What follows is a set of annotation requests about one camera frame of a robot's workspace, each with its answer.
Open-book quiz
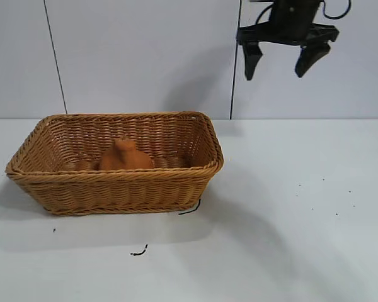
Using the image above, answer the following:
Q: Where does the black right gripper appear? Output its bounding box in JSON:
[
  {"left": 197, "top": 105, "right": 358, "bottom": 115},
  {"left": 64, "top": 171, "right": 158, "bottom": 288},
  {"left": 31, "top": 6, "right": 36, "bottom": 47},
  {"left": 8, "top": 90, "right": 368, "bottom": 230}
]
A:
[{"left": 236, "top": 0, "right": 340, "bottom": 81}]

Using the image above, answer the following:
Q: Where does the woven wicker rectangular basket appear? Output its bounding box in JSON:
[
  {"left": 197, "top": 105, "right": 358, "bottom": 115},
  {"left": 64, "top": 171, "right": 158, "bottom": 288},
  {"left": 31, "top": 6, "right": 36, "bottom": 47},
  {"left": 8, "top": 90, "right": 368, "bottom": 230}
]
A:
[{"left": 5, "top": 110, "right": 224, "bottom": 216}]

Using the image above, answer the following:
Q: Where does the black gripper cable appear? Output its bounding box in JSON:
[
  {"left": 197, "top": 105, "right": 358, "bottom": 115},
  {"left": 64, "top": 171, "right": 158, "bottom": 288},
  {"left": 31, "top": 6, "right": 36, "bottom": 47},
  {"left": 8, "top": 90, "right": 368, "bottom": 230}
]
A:
[
  {"left": 254, "top": 4, "right": 273, "bottom": 25},
  {"left": 319, "top": 0, "right": 351, "bottom": 19}
]

